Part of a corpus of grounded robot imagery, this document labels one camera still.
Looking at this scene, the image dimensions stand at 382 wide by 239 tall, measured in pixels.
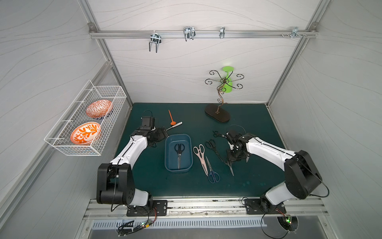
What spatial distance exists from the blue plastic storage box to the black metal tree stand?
30 cm

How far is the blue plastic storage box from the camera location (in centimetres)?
87

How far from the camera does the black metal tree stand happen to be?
0.93 metres
